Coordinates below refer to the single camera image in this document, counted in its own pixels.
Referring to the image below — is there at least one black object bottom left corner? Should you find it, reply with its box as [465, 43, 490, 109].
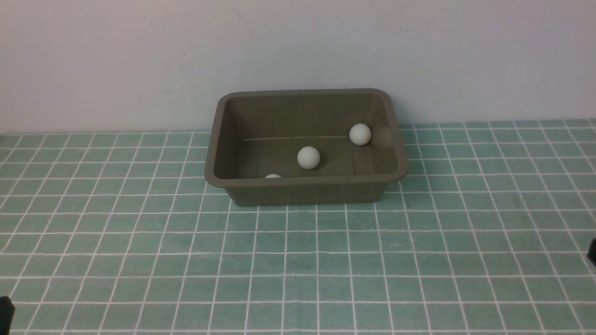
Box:
[0, 295, 15, 335]

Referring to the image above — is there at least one green checkered tablecloth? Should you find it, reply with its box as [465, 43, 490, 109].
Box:
[0, 119, 596, 335]

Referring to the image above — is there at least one black object right edge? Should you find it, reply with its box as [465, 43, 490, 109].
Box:
[587, 238, 596, 267]

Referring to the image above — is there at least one olive plastic storage bin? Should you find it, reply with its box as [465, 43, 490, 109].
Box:
[204, 88, 408, 207]

